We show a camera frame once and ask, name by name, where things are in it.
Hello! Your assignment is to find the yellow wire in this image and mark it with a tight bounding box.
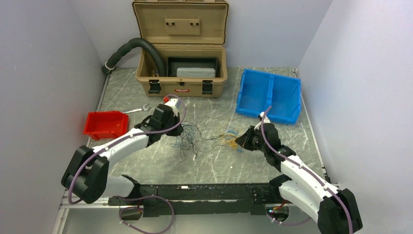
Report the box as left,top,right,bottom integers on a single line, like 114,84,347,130
219,133,244,154

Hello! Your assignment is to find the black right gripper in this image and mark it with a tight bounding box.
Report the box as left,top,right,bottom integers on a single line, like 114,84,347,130
235,125,268,153

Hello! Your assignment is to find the silver wrench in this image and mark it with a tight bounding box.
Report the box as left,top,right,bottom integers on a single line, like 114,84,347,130
121,103,150,114

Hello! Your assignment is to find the red bin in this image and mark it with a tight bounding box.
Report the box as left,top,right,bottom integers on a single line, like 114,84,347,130
83,111,129,140

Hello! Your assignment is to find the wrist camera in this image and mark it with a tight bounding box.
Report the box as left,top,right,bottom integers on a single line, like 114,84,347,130
257,112,271,123
163,97,181,116

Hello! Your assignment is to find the blue wire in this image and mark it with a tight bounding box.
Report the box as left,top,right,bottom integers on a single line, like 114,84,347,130
184,129,241,153

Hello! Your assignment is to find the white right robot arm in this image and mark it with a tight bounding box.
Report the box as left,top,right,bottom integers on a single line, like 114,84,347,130
235,123,363,234

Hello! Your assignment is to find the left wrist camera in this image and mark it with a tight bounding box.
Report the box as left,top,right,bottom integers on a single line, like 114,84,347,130
163,97,181,116

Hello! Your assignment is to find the black corrugated hose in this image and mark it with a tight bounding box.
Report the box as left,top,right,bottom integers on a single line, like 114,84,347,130
102,38,167,78

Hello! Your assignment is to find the grey plastic box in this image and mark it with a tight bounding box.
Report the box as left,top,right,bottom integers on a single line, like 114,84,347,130
176,67,216,78

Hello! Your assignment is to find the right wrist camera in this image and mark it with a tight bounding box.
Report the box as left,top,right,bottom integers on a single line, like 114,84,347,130
257,112,271,123

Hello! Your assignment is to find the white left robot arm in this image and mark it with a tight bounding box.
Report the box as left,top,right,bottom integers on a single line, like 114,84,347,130
61,98,183,205

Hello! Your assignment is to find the blue bin right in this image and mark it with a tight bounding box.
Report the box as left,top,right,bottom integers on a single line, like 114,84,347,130
268,75,301,125

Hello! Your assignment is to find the tan tool case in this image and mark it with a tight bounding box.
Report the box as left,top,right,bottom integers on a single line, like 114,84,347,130
132,0,229,98

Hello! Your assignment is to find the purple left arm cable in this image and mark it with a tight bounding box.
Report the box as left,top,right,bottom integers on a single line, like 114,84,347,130
67,94,187,234

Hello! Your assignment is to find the blue bin left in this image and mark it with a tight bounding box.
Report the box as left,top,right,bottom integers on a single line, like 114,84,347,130
235,69,275,117

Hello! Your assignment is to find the blue bin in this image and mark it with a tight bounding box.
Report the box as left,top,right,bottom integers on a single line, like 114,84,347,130
268,75,301,125
235,69,275,117

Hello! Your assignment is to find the black tray in case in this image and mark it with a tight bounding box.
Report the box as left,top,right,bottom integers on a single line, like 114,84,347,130
167,57,221,77

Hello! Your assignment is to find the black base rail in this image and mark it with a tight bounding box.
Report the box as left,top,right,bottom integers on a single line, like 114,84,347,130
108,182,285,217

